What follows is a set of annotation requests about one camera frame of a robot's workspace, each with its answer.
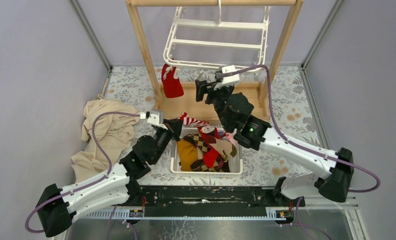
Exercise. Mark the beige crumpled cloth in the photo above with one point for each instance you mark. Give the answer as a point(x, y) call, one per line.
point(114, 133)

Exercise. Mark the pink patterned sock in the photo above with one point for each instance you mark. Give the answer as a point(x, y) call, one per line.
point(229, 136)

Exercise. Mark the mustard yellow sock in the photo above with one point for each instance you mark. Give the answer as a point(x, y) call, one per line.
point(187, 153)

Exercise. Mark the floral patterned table mat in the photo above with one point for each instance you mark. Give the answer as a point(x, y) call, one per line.
point(292, 112)

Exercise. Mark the white plastic basket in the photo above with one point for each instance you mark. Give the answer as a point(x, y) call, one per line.
point(235, 165)

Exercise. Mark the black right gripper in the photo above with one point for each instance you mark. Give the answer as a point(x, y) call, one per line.
point(203, 87)

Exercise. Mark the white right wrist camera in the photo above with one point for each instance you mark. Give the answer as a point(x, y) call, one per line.
point(226, 77)

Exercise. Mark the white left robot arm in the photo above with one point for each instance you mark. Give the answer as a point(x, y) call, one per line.
point(58, 208)

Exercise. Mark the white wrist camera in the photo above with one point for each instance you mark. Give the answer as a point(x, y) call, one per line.
point(226, 77)
point(154, 118)

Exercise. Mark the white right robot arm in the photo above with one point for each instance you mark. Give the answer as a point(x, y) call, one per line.
point(331, 171)

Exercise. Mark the plain red sock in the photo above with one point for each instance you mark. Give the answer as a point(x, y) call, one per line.
point(171, 84)

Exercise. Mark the beige sock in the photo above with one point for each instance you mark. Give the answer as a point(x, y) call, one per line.
point(225, 149)

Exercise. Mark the white plastic clip hanger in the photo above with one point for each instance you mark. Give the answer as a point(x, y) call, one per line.
point(214, 36)

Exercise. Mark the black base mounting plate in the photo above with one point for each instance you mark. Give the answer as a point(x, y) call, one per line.
point(211, 201)

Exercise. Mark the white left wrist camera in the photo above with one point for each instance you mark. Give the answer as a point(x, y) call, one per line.
point(154, 118)

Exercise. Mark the red bow sock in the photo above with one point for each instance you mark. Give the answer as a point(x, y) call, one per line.
point(209, 134)

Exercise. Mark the wooden hanger stand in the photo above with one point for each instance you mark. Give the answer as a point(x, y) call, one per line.
point(259, 94)

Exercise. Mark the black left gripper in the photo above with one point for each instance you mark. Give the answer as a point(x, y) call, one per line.
point(174, 128)

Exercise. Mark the red white striped sock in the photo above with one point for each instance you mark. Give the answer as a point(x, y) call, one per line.
point(192, 122)

